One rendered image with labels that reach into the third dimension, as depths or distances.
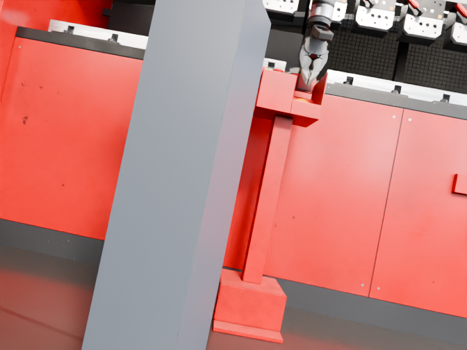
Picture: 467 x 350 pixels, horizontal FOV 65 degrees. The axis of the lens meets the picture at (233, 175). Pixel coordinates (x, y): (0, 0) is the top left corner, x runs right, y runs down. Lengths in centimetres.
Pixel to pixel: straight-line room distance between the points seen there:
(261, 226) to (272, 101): 39
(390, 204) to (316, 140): 37
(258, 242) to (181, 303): 56
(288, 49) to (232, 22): 154
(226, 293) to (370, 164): 74
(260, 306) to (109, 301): 54
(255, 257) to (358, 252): 47
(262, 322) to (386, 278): 57
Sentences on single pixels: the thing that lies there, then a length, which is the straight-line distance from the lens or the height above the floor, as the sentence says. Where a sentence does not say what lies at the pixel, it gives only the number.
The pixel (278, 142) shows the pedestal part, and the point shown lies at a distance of 117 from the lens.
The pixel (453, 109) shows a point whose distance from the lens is 163.
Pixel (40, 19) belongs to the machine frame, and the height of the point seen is 96.
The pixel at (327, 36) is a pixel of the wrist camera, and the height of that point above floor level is 90.
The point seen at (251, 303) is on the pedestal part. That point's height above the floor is 8.
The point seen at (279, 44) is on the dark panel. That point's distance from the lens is 223.
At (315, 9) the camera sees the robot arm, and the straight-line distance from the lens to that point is 130.
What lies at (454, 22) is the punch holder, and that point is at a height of 126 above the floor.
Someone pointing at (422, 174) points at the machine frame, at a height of 59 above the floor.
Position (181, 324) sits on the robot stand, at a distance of 67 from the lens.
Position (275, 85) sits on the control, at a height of 73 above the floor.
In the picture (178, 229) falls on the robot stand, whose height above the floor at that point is 31.
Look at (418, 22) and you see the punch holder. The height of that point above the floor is 123.
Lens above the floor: 40
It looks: 2 degrees up
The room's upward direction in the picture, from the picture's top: 11 degrees clockwise
